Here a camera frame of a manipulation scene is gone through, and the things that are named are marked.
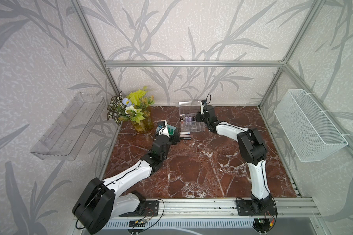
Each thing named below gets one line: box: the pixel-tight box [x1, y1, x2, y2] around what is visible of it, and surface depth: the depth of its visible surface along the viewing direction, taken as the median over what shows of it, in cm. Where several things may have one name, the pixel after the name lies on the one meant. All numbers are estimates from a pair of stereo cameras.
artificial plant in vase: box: [106, 86, 155, 134], surface depth 90 cm
